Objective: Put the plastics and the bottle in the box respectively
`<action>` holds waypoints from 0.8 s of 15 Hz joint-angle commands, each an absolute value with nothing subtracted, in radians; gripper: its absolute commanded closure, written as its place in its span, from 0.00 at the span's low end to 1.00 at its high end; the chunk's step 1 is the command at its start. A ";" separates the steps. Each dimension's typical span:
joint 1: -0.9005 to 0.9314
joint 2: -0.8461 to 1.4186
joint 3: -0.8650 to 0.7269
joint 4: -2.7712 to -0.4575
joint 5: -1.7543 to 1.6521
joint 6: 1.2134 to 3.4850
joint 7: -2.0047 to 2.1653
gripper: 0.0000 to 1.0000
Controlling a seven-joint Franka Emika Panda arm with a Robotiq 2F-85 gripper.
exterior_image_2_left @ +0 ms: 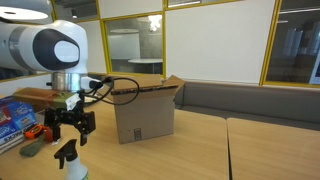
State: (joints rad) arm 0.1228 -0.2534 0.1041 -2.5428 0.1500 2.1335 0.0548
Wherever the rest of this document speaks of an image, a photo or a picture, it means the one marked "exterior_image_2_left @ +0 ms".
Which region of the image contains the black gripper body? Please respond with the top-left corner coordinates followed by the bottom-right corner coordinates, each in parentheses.
top-left (43, 93), bottom-right (97, 134)

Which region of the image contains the white spray bottle black trigger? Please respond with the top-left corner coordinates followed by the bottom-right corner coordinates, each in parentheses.
top-left (53, 139), bottom-right (90, 180)

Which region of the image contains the brown cardboard shipping box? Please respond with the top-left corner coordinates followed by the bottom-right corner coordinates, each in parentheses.
top-left (99, 73), bottom-right (186, 145)

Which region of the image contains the grey laptop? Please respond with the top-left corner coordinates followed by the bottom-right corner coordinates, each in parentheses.
top-left (34, 109), bottom-right (48, 127)

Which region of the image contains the orange black tape measure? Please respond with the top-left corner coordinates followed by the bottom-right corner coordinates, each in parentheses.
top-left (23, 123), bottom-right (47, 140)

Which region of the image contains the red and green plush toy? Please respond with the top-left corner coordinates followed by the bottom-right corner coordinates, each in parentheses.
top-left (19, 126), bottom-right (62, 158)

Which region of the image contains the blue printed carton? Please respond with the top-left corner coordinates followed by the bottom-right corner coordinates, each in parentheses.
top-left (0, 94), bottom-right (37, 134)

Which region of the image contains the white printed carton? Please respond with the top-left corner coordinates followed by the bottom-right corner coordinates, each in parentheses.
top-left (0, 128), bottom-right (26, 156)

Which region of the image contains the plain brown carton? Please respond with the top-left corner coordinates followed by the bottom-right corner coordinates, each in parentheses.
top-left (13, 87), bottom-right (46, 113)

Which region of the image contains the white table behind glass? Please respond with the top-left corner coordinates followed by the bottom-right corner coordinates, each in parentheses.
top-left (128, 58), bottom-right (164, 75)

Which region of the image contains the grey bench sofa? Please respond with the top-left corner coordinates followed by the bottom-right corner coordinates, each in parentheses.
top-left (173, 79), bottom-right (320, 132)

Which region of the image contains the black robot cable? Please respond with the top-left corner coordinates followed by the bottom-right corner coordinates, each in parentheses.
top-left (81, 76), bottom-right (141, 107)

